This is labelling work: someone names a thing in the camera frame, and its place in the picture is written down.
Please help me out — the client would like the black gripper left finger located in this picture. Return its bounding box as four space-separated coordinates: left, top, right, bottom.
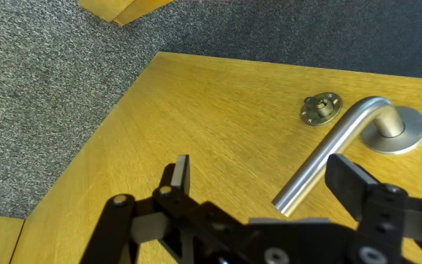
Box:
153 153 206 230

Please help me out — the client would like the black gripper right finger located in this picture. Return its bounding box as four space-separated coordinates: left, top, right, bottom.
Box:
325 153 405 243

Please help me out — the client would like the wooden door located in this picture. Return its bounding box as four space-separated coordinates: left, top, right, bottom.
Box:
11 52 422 264

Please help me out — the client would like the round metal lock cylinder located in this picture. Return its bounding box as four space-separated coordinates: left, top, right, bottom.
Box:
300 92 342 125

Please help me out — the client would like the metal door handle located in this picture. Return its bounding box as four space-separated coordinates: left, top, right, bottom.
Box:
272 96 422 215

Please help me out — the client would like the wooden door frame post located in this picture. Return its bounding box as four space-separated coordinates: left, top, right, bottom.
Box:
77 0 172 26

